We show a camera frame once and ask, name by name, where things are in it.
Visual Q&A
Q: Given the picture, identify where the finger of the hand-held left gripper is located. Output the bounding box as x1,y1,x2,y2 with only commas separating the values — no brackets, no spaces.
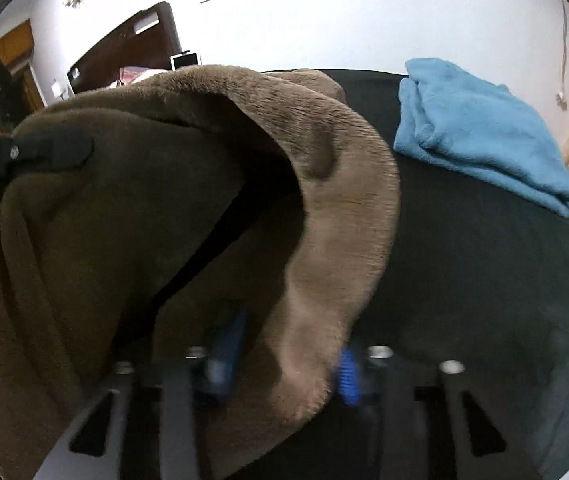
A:
0,129,95,182

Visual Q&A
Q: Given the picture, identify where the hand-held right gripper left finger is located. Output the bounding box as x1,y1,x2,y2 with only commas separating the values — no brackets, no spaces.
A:
34,304,251,480

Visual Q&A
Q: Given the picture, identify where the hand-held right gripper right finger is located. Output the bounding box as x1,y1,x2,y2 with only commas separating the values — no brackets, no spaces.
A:
338,344,540,480

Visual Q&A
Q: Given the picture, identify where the brown fleece garment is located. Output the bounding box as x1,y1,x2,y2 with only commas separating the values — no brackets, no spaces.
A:
0,64,402,480

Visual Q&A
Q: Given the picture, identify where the wooden door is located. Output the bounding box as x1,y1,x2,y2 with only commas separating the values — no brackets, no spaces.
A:
0,19,48,111

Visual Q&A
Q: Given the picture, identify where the pink patterned cloth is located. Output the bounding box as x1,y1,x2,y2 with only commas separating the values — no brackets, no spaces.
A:
117,65,158,87

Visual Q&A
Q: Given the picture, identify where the dark wooden headboard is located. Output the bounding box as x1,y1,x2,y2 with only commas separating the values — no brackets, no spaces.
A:
67,1,184,97

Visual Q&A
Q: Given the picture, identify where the black bed sheet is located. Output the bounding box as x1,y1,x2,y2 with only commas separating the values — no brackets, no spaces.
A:
259,67,569,480

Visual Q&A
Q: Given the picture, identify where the white tablet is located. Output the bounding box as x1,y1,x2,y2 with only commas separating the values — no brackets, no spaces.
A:
170,50,201,71

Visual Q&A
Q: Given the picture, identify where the blue fleece garment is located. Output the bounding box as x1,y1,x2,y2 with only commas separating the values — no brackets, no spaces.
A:
393,57,569,219

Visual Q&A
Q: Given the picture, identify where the white charger cable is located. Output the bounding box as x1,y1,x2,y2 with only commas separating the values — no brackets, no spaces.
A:
556,0,569,107

